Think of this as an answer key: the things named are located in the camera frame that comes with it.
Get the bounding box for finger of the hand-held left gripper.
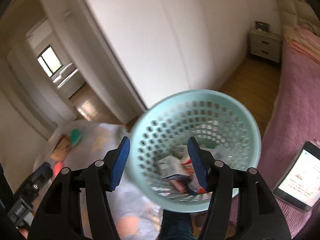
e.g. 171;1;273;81
32;162;54;182

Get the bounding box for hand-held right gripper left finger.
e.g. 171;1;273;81
27;137;131;240

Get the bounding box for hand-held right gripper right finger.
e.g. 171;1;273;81
187;137;292;240

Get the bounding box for red plastic bag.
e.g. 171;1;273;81
53;160;63;177

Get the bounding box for white blue milk carton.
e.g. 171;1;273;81
159;154;192;181

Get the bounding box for teal plastic basket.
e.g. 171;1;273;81
129;89;262;212

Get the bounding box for brown snack packet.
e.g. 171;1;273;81
51;135;73;161

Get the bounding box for teal plastic wrapper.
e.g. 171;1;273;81
69;128;85;146

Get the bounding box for patterned grey table cloth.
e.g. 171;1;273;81
32;122;164;240

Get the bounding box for person's leg in jeans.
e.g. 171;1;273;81
159;209;199;240

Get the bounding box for white sofa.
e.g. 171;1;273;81
52;63;85;96

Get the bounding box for tablet with lit screen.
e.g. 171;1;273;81
272;141;320;212

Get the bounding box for window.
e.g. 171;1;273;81
37;46;62;77

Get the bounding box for pink bed blanket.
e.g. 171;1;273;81
229;27;320;240

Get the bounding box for white wardrobe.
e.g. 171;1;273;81
72;0;227;112

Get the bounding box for green nightstand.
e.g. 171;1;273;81
247;28;282;65

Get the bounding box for folded pastel blankets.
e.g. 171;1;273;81
282;24;320;64

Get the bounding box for green padded headboard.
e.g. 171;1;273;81
274;0;320;30

